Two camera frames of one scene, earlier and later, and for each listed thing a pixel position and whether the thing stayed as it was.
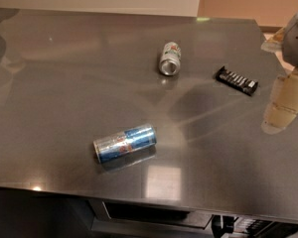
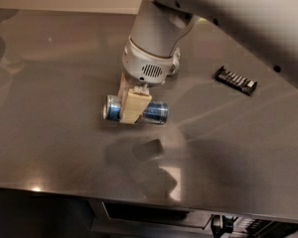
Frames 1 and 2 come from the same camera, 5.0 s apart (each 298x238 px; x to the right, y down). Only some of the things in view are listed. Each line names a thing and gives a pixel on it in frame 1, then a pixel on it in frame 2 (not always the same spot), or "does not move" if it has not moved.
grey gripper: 297,45 → 143,64
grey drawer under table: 108,212 does not move
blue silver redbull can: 124,143 → 154,112
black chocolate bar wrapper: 236,81 does not move
